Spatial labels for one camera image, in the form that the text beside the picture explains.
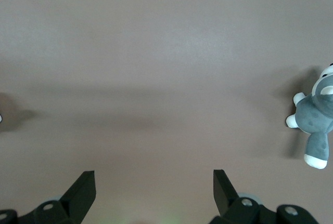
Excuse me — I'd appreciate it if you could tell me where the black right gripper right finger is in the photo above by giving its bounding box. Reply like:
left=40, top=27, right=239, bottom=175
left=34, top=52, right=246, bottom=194
left=209, top=169, right=277, bottom=224

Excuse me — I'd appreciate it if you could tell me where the grey white husky plush toy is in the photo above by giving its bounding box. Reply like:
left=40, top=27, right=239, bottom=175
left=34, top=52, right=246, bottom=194
left=285, top=62, right=333, bottom=170

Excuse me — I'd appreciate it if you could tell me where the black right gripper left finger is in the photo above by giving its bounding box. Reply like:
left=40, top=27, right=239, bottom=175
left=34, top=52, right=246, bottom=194
left=19, top=170, right=97, bottom=224

